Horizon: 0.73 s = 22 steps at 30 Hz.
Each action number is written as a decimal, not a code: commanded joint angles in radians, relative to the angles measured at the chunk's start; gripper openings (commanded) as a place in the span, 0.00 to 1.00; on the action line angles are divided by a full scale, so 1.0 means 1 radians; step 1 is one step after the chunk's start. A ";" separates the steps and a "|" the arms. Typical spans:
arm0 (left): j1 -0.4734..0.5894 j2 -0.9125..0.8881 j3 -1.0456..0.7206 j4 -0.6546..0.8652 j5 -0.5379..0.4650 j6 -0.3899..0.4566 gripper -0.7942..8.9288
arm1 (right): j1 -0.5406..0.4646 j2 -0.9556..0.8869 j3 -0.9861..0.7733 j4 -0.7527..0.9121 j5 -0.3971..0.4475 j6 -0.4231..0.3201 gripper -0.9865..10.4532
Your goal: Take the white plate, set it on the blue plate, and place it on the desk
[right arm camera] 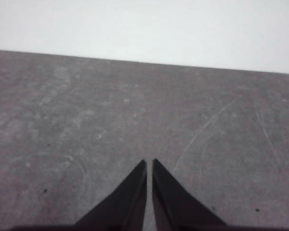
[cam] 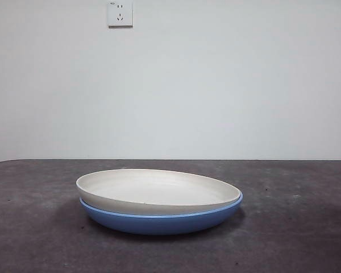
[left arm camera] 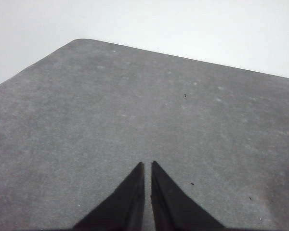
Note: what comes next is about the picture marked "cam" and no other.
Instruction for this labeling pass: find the white round plate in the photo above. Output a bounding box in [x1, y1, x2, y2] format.
[75, 168, 242, 216]

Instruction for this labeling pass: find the blue round plate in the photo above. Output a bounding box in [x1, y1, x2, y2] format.
[79, 192, 244, 235]

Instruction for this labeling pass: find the white wall socket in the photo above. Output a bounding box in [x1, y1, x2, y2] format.
[107, 0, 134, 28]

